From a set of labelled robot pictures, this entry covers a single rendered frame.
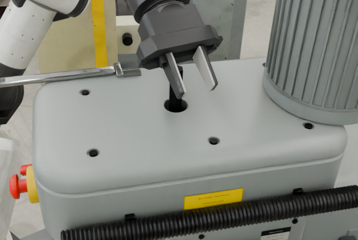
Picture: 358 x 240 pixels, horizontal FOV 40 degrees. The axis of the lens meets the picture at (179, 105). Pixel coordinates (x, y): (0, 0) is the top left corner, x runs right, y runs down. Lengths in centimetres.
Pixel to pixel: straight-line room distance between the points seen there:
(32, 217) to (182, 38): 258
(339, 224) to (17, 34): 70
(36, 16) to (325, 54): 56
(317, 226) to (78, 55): 200
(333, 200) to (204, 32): 32
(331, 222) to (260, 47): 392
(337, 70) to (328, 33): 6
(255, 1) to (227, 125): 494
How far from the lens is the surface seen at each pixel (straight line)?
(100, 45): 268
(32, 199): 83
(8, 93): 111
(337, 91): 75
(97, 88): 82
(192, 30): 70
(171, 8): 71
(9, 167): 112
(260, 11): 546
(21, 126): 384
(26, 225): 315
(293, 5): 72
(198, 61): 71
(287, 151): 73
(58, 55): 271
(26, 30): 103
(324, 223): 92
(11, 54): 105
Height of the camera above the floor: 236
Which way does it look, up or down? 37 degrees down
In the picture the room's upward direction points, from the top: 2 degrees clockwise
